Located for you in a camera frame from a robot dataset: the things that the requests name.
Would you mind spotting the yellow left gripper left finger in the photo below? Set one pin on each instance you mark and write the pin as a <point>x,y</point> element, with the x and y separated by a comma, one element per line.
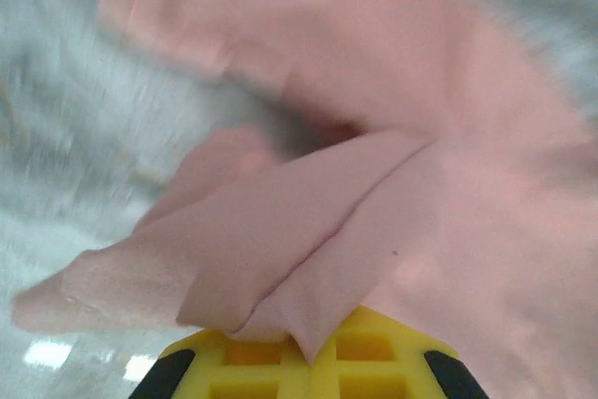
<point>261,371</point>

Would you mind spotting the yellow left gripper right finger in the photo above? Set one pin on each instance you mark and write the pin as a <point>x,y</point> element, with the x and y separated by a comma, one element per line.
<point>374,361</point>

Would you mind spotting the pink shorts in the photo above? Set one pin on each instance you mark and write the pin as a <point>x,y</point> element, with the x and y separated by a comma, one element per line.
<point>374,90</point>

